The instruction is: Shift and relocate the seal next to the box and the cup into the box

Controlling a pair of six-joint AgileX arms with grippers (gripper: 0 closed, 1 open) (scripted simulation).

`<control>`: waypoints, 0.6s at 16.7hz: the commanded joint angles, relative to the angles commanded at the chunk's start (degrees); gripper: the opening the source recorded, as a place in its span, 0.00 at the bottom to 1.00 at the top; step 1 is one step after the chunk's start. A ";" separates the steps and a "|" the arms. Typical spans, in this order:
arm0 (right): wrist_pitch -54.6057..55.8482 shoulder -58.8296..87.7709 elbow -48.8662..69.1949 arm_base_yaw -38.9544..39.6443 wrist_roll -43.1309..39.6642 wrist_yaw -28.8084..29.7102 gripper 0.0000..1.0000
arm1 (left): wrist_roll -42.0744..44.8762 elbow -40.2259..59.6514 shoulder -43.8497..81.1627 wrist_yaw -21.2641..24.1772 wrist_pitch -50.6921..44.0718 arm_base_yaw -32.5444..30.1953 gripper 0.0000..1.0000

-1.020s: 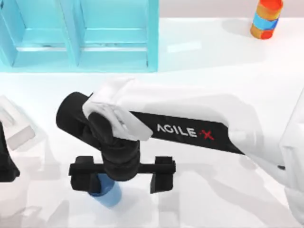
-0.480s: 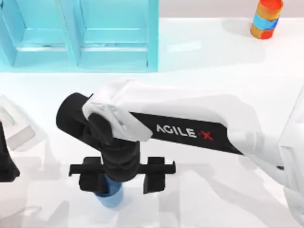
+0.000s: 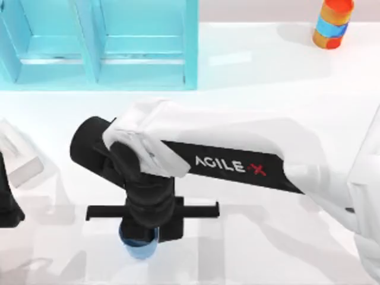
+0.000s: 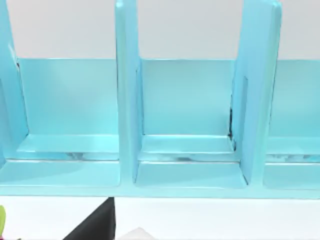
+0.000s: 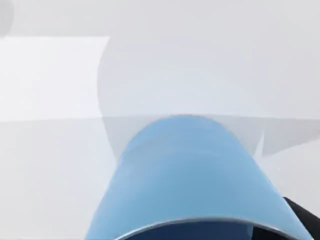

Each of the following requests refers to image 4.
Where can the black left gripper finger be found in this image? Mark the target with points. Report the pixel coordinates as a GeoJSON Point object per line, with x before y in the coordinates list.
{"type": "Point", "coordinates": [100, 225]}

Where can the white book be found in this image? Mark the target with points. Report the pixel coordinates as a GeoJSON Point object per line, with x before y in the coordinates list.
{"type": "Point", "coordinates": [137, 235]}

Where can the green plant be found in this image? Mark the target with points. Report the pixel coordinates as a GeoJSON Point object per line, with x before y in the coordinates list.
{"type": "Point", "coordinates": [2, 218]}

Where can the light blue rack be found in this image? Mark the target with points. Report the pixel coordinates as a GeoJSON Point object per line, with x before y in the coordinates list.
{"type": "Point", "coordinates": [175, 100]}

